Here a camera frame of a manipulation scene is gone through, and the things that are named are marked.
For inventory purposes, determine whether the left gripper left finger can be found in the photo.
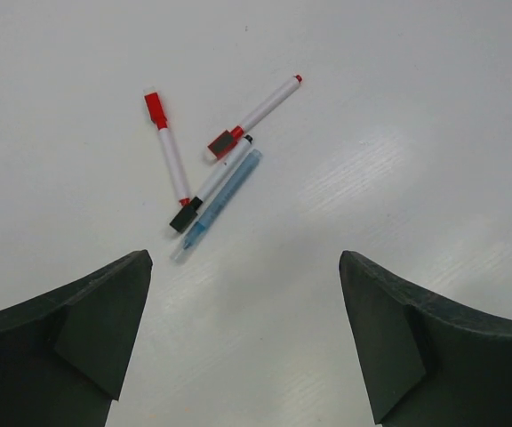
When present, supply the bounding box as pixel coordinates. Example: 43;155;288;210
0;250;153;427

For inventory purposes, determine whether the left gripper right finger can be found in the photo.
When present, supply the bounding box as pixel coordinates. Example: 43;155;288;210
339;251;512;426

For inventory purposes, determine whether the light blue pen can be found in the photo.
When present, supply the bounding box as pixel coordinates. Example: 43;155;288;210
172;149;262;263

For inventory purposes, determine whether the thin white red pen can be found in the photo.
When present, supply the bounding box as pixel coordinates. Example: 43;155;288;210
204;74;303;163

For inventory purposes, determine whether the white marker black cap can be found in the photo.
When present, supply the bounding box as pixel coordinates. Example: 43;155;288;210
170;135;253;233

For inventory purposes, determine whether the white marker red cap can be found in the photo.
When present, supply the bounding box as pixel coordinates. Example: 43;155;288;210
144;91;191;206

